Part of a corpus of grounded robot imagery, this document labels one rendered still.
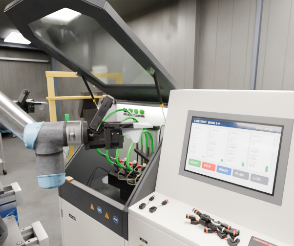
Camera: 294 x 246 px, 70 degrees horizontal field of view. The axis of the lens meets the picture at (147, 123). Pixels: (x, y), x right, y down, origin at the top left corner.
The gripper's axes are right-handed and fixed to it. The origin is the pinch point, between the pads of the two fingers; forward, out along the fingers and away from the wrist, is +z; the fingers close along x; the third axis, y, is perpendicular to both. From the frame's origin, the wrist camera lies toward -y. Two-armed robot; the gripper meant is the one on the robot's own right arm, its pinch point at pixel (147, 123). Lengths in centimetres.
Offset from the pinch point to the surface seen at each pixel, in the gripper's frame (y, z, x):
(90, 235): 71, -21, -66
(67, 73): -71, -51, -300
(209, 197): 38, 36, -22
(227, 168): 23, 42, -17
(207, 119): 1.2, 38.7, -27.4
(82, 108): -16, -31, -343
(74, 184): 41, -29, -74
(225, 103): -7, 45, -22
